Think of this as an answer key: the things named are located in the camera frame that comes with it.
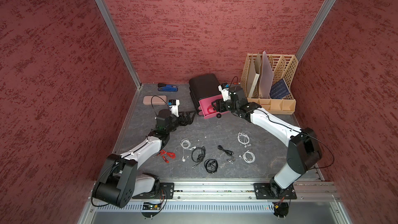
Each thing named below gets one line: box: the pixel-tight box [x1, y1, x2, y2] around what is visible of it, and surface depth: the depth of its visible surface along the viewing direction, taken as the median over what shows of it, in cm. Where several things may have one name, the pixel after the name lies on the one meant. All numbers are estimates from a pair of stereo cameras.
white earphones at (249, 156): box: [238, 150, 256, 164], surface depth 87 cm
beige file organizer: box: [240, 53, 299, 115], surface depth 105 cm
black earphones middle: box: [191, 146, 206, 170], surface depth 87 cm
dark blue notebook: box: [269, 78, 291, 100], surface depth 105 cm
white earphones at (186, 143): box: [179, 137, 197, 163], surface depth 91 cm
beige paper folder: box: [246, 51, 262, 98], surface depth 97 cm
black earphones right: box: [217, 144, 236, 163], surface depth 87 cm
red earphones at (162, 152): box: [157, 149, 177, 164], surface depth 87 cm
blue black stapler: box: [157, 82, 179, 92], surface depth 117 cm
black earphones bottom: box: [204, 158, 219, 174], surface depth 83 cm
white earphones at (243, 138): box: [237, 131, 252, 148], surface depth 94 cm
